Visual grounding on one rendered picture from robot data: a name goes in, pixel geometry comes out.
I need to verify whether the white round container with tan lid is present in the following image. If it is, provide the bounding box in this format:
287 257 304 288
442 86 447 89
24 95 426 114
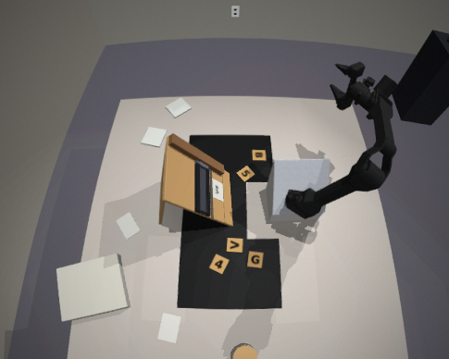
233 343 257 359

